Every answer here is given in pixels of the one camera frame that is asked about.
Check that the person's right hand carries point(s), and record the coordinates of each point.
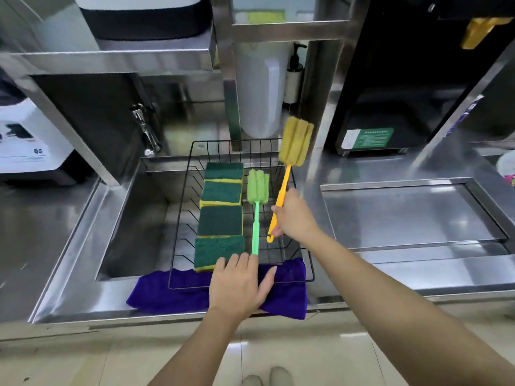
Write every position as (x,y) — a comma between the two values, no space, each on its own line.
(297,217)

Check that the person's left hand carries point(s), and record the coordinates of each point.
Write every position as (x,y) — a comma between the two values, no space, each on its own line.
(233,287)

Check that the person's right fingers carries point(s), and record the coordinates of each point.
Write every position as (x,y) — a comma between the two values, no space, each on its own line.
(279,221)

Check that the person's left little finger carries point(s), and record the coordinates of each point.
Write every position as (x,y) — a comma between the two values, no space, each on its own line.
(220,268)

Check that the person's left middle finger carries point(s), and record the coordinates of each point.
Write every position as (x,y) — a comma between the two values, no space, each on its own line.
(243,264)

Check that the person's left thumb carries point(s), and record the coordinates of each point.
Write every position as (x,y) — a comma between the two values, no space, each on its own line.
(268,283)

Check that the yellow sponge bottle brush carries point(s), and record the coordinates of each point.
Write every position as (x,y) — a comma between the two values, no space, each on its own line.
(295,142)

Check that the person's left forearm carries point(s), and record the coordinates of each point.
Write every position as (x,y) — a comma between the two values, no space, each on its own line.
(193,353)

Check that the person's right forearm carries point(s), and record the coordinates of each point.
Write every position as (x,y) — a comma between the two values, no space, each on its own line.
(394,317)

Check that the green and yellow scouring sponge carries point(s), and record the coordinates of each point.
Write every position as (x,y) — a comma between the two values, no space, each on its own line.
(223,171)
(217,251)
(221,193)
(220,220)

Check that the green sponge bottle brush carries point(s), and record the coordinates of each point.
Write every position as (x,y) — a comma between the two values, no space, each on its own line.
(257,186)

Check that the purple cloth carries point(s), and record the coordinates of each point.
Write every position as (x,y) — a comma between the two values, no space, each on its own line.
(173,295)

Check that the stainless steel sink basin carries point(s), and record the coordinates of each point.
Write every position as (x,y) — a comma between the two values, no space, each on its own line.
(136,233)

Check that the person's right shoe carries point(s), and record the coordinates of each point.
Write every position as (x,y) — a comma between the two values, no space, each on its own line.
(281,377)

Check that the stainless steel recessed cover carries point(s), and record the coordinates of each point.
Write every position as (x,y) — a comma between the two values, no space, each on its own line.
(406,213)

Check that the white plastic jug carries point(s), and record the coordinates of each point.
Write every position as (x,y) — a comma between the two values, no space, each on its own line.
(259,92)

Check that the white pump bottle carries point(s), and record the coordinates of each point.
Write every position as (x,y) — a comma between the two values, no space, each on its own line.
(293,82)

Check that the chrome tap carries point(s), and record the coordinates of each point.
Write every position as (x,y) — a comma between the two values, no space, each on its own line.
(145,132)

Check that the black appliance with green label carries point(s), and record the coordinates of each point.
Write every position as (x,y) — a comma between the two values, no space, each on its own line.
(402,68)

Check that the stainless steel shelf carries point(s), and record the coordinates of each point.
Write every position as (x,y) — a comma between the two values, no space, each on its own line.
(161,60)

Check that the white appliance box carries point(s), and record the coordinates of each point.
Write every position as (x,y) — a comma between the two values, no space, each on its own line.
(28,140)

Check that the white bowl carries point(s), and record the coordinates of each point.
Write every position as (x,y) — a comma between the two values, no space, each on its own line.
(507,166)

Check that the black and white appliance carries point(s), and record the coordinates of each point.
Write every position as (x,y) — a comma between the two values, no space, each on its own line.
(145,18)

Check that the yellow plastic part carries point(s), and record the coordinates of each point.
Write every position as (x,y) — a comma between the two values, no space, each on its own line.
(478,32)

